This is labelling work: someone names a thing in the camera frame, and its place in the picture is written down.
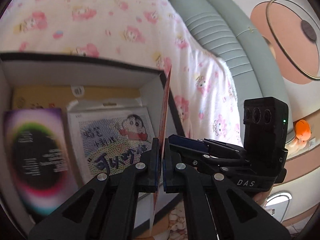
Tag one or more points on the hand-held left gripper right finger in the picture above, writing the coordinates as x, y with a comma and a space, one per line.
165, 172

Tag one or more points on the large cartoon face panel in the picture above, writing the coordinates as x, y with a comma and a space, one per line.
275, 30

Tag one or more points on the white cartoon-print packet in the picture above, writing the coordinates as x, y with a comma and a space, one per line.
105, 135

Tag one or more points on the black rainbow-print box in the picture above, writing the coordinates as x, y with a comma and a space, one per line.
37, 155

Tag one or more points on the white cardboard box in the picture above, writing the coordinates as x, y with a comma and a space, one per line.
75, 75

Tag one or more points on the grey-green padded headboard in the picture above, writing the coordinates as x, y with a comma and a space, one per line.
212, 17

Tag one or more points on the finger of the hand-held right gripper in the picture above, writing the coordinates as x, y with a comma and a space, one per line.
185, 142
225, 146

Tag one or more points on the pink printed blanket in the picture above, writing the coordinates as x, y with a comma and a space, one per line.
100, 17

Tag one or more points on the orange plush toy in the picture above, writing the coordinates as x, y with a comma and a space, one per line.
302, 128

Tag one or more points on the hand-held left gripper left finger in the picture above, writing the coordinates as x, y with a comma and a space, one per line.
152, 165

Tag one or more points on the yellow flat packet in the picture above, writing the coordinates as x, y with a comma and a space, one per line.
37, 97

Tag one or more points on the red card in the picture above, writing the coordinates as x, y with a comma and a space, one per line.
165, 115

